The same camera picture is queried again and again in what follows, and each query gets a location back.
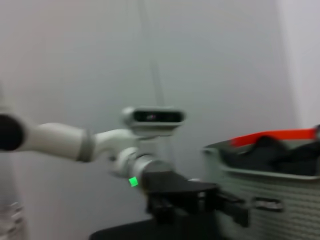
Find black crumpled cloth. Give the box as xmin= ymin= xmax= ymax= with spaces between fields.
xmin=219 ymin=134 xmax=320 ymax=177

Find grey perforated storage box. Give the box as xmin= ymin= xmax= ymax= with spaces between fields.
xmin=202 ymin=127 xmax=320 ymax=240

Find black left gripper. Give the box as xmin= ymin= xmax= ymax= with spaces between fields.
xmin=141 ymin=169 xmax=251 ymax=228

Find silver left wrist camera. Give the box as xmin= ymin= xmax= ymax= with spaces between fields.
xmin=121 ymin=106 xmax=188 ymax=138

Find black tablecloth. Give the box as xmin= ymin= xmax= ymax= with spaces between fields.
xmin=88 ymin=214 xmax=226 ymax=240

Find red cloth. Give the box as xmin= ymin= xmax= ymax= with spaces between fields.
xmin=230 ymin=127 xmax=316 ymax=148

